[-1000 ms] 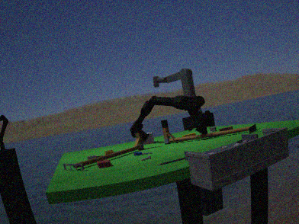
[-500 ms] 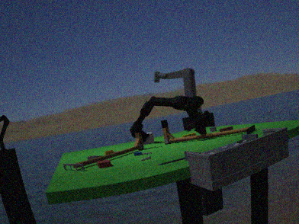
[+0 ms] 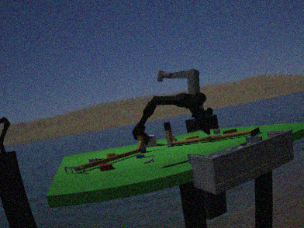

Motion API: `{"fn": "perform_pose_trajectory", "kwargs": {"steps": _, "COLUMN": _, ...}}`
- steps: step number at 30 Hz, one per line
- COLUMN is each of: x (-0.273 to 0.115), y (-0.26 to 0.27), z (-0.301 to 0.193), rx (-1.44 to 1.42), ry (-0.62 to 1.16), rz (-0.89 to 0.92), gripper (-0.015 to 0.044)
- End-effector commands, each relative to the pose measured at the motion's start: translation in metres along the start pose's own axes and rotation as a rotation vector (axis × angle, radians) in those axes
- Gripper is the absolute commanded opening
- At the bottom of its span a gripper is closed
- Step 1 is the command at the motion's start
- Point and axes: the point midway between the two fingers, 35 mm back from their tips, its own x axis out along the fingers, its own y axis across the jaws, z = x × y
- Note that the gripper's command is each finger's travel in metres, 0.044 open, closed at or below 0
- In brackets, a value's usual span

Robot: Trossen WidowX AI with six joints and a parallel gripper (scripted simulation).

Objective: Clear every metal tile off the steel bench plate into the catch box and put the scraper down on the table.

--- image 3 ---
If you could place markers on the reddish-brown cube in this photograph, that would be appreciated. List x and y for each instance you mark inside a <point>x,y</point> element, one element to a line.
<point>105,167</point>

